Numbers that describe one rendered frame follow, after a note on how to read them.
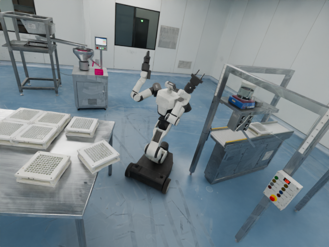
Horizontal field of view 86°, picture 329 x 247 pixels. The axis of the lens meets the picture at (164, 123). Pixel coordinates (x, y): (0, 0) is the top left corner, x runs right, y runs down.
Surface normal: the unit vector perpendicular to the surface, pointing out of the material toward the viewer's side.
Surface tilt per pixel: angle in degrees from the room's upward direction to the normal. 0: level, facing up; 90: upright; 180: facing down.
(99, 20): 90
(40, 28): 90
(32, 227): 0
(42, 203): 0
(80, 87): 90
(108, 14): 90
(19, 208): 0
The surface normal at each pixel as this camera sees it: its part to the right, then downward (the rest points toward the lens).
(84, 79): 0.32, 0.54
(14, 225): 0.17, -0.84
